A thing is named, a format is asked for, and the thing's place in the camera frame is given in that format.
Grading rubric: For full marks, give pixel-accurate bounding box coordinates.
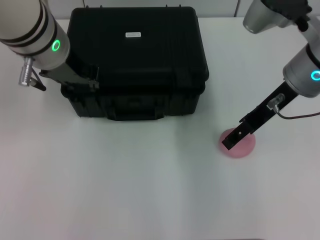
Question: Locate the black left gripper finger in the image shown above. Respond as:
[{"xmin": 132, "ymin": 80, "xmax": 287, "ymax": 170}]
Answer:
[
  {"xmin": 87, "ymin": 79, "xmax": 100, "ymax": 91},
  {"xmin": 84, "ymin": 64, "xmax": 100, "ymax": 81}
]

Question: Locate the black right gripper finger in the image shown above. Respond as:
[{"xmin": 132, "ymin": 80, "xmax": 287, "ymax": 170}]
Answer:
[{"xmin": 221, "ymin": 125, "xmax": 251, "ymax": 151}]

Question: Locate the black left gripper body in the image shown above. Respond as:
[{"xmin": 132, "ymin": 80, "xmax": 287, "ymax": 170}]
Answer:
[{"xmin": 38, "ymin": 62, "xmax": 89, "ymax": 87}]

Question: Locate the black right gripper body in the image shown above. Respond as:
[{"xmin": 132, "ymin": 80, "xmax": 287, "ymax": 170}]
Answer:
[{"xmin": 238, "ymin": 81, "xmax": 300, "ymax": 135}]

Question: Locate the pink peach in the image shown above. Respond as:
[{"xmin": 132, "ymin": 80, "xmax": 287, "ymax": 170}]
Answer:
[{"xmin": 218, "ymin": 127, "xmax": 257, "ymax": 160}]

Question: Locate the black plastic hard case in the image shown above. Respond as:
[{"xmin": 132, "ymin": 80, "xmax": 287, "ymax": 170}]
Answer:
[{"xmin": 60, "ymin": 6, "xmax": 210, "ymax": 122}]

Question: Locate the clear cable connector plug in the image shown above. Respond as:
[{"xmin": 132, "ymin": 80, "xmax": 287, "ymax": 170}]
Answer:
[{"xmin": 266, "ymin": 93, "xmax": 286, "ymax": 111}]

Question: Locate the dark red gripper cable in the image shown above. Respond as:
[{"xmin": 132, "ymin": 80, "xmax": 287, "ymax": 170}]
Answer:
[{"xmin": 274, "ymin": 106, "xmax": 320, "ymax": 120}]

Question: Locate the silver cable connector plug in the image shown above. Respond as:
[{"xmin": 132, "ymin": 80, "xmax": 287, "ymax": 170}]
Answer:
[{"xmin": 17, "ymin": 56, "xmax": 35, "ymax": 87}]

